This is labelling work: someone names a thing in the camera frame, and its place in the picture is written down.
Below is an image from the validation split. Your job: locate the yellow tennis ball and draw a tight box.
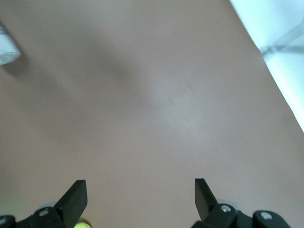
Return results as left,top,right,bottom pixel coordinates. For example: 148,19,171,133
75,219,92,228

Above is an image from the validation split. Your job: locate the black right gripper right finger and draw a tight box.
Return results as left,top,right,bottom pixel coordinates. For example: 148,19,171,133
190,178,289,228

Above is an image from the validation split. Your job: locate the white blue tennis ball can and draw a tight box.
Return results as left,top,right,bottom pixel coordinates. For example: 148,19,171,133
0,20,22,67

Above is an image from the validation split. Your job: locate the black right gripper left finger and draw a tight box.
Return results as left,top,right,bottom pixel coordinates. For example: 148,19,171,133
0,180,89,228

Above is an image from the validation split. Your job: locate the brown table mat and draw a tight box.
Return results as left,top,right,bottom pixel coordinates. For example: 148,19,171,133
0,0,304,228

